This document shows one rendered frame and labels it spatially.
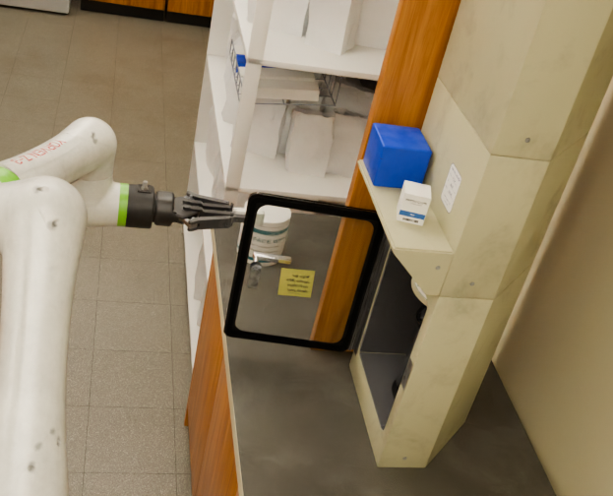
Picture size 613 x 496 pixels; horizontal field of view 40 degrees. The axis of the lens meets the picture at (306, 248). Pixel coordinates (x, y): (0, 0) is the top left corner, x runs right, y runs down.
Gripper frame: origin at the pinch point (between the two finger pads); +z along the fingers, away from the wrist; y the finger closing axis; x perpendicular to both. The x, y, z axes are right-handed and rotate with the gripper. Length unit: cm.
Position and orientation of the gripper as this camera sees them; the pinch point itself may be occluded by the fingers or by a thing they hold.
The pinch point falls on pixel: (248, 216)
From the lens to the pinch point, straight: 186.1
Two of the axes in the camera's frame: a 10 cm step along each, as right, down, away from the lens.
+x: -2.0, 8.1, 5.5
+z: 9.7, 0.8, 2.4
